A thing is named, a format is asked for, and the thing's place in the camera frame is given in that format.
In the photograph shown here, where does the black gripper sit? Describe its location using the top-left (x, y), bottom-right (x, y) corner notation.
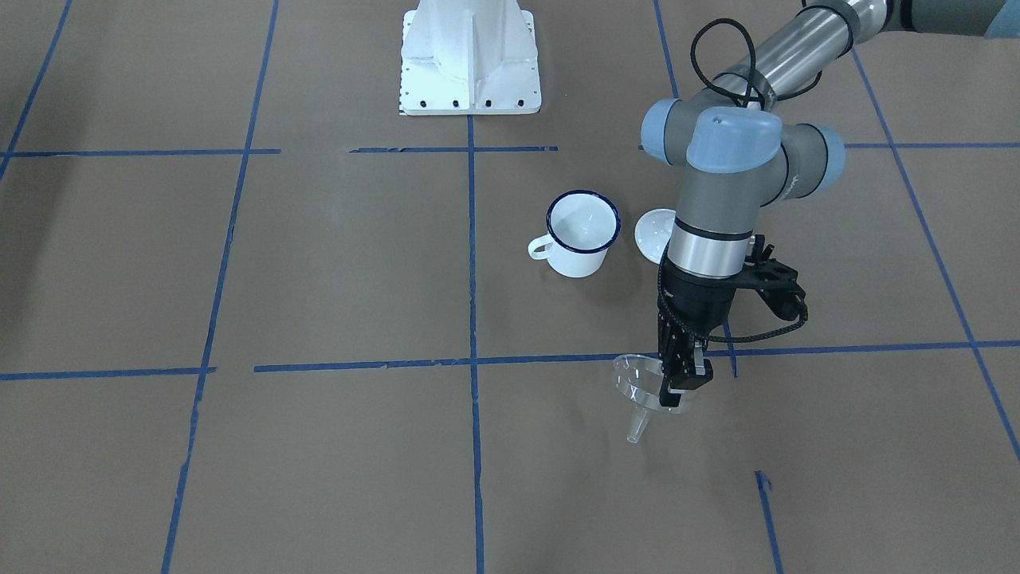
top-left (658, 266), bottom-right (737, 408)

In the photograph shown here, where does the clear glass funnel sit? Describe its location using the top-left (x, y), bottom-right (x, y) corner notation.
top-left (613, 355), bottom-right (699, 443)

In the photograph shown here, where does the white enamel cup lid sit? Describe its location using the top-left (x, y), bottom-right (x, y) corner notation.
top-left (634, 208), bottom-right (677, 265)

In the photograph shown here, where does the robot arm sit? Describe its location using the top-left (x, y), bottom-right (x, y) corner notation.
top-left (641, 1), bottom-right (1018, 410)

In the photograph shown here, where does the white enamel cup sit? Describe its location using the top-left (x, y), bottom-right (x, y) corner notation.
top-left (526, 190), bottom-right (622, 277)

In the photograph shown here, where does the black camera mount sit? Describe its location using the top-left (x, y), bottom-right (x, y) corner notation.
top-left (742, 234), bottom-right (808, 324)

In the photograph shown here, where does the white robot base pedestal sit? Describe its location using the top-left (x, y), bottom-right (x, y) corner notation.
top-left (398, 1), bottom-right (543, 116)

